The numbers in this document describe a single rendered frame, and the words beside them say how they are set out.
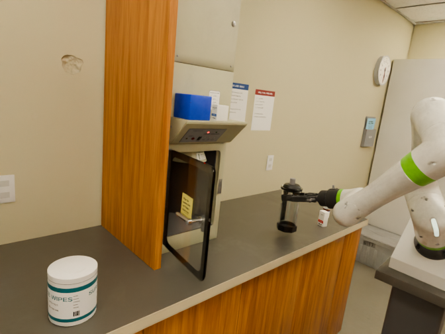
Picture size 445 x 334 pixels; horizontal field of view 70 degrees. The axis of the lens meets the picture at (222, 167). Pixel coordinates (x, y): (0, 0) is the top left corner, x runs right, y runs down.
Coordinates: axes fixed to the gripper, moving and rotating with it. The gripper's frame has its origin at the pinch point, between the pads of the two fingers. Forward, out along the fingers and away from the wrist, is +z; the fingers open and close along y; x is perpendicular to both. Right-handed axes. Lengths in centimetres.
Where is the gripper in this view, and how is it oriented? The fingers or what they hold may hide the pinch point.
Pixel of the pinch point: (291, 196)
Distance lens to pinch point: 165.7
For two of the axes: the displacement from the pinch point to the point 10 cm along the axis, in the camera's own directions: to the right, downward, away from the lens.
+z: -6.9, 0.2, 7.3
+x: 0.6, 10.0, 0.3
